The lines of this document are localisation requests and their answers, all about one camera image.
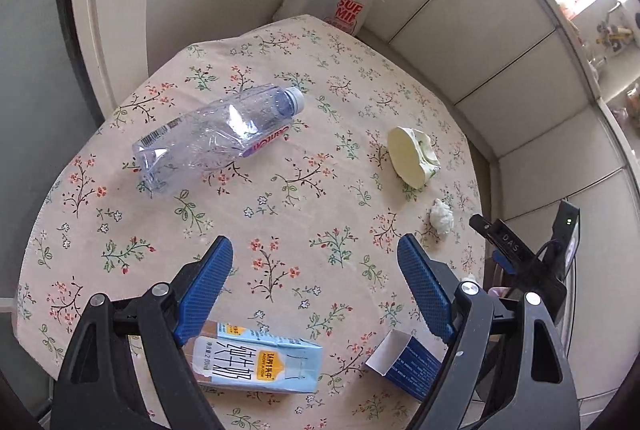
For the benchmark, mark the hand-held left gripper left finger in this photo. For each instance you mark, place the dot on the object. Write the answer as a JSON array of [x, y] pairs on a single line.
[[205, 290]]

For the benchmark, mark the brown trash bin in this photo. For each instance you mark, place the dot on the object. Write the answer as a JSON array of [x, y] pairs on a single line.
[[492, 277]]

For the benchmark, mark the crushed paper cup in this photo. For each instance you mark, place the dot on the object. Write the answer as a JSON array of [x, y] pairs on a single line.
[[405, 155]]

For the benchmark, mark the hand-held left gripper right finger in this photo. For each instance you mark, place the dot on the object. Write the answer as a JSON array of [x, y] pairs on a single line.
[[425, 290]]

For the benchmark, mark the white cabinet drawer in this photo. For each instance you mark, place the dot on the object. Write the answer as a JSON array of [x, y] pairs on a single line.
[[610, 260]]

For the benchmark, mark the water heater pipes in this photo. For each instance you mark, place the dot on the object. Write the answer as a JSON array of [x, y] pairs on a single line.
[[614, 33]]

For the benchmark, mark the small white tissue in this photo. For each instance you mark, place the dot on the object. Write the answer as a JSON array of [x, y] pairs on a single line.
[[441, 217]]

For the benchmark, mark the light blue milk carton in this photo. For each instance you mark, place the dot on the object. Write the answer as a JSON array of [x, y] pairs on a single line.
[[250, 360]]

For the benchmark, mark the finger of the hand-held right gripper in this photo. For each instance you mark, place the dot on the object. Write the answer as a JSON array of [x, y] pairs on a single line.
[[505, 237], [501, 260]]

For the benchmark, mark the blue cardboard box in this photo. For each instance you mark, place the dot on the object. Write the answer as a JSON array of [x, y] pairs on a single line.
[[410, 370]]

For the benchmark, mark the clear plastic bottle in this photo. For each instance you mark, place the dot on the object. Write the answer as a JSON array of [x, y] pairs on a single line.
[[210, 135]]

